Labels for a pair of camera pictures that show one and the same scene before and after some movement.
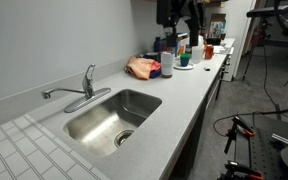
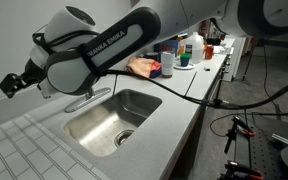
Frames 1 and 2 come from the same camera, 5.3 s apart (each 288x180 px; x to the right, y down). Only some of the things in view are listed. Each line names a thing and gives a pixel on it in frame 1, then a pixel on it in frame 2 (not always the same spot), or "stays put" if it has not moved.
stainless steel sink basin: (103, 130) stays put
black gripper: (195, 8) to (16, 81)
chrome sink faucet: (89, 91) stays put
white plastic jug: (197, 52) stays put
